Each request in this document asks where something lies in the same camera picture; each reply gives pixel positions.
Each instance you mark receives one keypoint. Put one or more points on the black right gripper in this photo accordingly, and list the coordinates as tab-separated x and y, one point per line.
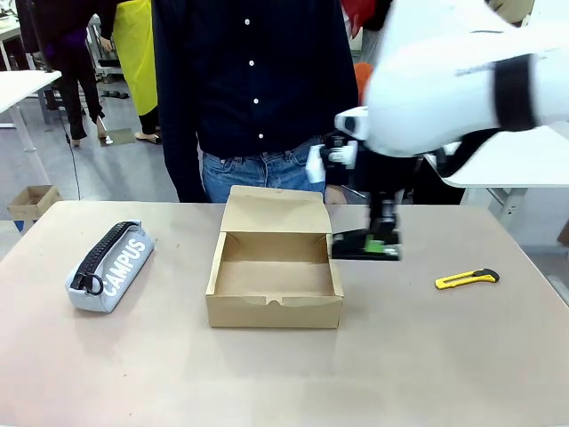
382	178

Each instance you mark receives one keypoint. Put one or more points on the grey Campus pencil case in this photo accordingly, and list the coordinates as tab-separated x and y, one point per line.
120	267

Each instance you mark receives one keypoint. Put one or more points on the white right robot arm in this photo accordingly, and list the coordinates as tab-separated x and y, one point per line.
427	89

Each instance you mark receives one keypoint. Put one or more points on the person's right forearm navy sleeve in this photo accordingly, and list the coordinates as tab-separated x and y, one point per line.
182	160

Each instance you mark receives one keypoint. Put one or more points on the open brown cardboard box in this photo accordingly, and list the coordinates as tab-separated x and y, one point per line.
271	276

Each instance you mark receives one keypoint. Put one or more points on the small cardboard box on floor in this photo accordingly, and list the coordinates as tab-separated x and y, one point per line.
33	200

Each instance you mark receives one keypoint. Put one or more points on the yellow black utility knife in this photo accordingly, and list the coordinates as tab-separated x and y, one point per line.
467	279

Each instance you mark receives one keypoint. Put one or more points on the white desk with rounded corner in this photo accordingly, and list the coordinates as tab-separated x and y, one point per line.
511	160

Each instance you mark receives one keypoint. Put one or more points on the person in navy shirt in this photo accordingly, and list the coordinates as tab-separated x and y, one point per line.
253	80

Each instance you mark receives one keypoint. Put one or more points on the flat green floor plate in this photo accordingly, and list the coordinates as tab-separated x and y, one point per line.
119	136

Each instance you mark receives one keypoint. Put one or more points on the black floor power strip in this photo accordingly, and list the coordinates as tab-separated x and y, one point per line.
114	94

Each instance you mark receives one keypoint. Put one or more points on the person in yellow apron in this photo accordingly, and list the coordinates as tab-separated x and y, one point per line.
138	58

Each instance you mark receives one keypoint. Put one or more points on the person in black clothes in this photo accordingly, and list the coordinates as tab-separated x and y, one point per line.
75	66

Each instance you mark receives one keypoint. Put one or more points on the white desk with grey legs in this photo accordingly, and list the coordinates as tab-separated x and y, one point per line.
22	86

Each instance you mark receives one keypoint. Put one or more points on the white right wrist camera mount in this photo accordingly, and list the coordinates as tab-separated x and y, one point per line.
316	166

